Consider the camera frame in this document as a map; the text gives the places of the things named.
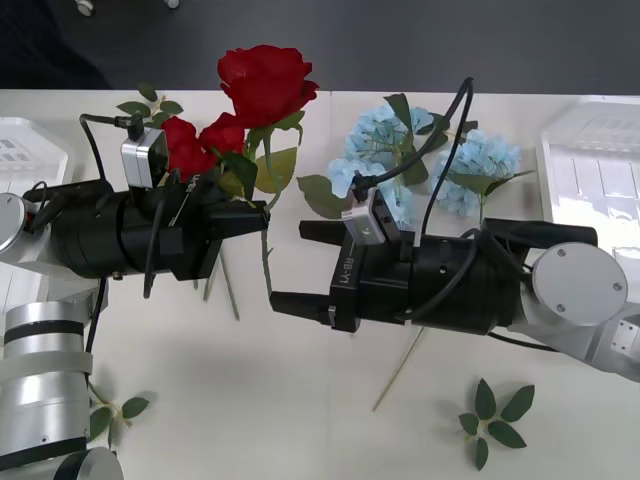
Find pale blue flower green stem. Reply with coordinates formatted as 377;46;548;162
372;329;426;412
297;158;415;234
343;93;435;201
432;130;536;229

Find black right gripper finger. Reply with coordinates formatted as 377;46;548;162
269;289;334;329
298;219;349;247

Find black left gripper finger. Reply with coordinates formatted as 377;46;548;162
207;216;271;240
208;198;272;221

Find shallow white box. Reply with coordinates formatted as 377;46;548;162
0;116;70;311
537;97;640;256

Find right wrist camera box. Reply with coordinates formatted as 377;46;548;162
341;188;401;246

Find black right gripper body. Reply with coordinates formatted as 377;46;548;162
326;231;419;335

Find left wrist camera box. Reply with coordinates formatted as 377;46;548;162
121;127;171;190

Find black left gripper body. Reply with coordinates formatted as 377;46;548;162
158;172;226;283

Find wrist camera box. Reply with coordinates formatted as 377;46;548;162
341;188;401;246
121;127;171;190

